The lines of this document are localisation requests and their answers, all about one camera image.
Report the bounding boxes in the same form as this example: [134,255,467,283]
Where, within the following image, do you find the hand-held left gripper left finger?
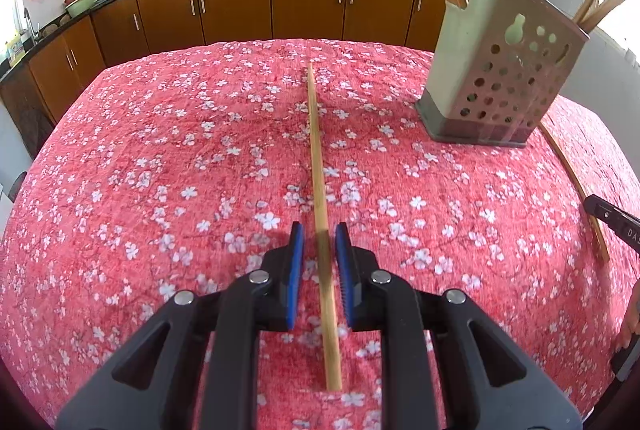
[56,223,305,430]

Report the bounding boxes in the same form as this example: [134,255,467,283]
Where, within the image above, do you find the grey perforated chopstick holder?
[416,0,591,147]

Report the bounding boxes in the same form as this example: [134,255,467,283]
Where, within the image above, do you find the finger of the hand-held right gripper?
[584,194,640,256]

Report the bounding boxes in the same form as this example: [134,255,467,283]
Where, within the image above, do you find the green basin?
[65,0,106,18]

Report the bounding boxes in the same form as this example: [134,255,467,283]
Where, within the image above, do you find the red floral tablecloth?
[0,38,640,430]

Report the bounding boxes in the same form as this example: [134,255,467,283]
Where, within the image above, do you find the person's right hand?
[615,277,640,351]

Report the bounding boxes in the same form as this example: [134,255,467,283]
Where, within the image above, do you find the brown lower kitchen cabinets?
[0,0,481,161]

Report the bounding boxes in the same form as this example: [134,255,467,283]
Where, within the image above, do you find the window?
[595,0,640,76]

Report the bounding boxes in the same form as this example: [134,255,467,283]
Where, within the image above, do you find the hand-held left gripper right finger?
[335,223,583,430]

